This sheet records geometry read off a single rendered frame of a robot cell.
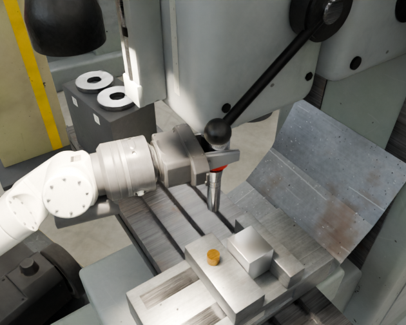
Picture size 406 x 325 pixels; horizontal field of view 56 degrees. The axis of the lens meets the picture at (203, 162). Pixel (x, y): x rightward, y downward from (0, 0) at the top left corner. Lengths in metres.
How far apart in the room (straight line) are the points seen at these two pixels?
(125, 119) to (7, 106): 1.60
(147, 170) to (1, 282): 0.84
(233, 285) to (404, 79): 0.48
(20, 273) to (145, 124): 0.62
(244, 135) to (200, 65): 2.25
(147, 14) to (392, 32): 0.32
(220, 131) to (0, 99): 2.06
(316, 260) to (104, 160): 0.42
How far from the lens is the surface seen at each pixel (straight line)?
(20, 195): 0.63
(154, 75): 0.47
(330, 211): 0.92
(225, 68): 0.41
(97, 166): 0.56
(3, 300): 1.28
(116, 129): 0.86
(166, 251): 0.82
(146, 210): 0.91
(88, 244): 2.07
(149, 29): 0.44
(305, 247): 0.76
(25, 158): 2.62
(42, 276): 1.26
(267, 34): 0.43
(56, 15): 0.38
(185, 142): 0.59
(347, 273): 1.09
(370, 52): 0.56
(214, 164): 0.60
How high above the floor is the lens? 1.60
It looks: 41 degrees down
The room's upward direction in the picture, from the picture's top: straight up
